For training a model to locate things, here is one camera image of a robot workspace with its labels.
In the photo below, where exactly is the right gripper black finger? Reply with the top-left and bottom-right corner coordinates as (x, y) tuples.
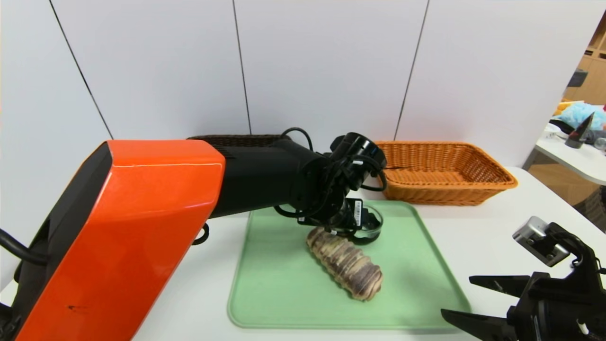
(469, 275), (531, 298)
(440, 308), (517, 341)

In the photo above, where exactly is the white side table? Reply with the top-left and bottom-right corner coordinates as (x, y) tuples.
(533, 124), (606, 187)

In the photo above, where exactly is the dark brown wicker basket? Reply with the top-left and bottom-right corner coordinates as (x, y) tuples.
(187, 135), (285, 147)

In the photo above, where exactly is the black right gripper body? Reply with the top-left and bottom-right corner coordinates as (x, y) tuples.
(506, 271), (596, 341)

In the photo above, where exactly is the black left wrist cable loop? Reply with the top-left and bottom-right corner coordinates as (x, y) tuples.
(275, 127), (389, 192)

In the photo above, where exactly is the orange wicker basket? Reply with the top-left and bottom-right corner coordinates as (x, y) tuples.
(374, 141), (518, 206)

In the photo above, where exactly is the dark woven object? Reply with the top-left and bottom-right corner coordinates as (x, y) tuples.
(573, 186), (606, 236)

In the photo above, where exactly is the black cone object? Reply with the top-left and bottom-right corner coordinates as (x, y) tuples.
(565, 113), (595, 149)

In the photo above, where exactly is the light green plastic tray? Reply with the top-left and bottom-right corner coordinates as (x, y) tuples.
(227, 200), (472, 329)

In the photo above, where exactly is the marbled twisted bread roll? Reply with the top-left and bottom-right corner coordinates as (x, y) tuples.
(306, 227), (383, 301)

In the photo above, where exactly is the light blue fluffy item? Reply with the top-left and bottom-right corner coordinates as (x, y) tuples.
(559, 102), (606, 131)

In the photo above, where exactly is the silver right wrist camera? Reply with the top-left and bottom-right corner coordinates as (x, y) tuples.
(513, 216), (571, 267)

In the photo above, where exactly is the wooden shelf unit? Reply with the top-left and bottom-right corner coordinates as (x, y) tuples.
(561, 9), (606, 107)

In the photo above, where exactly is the black right camera mount bracket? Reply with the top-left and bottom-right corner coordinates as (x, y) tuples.
(544, 223), (604, 294)

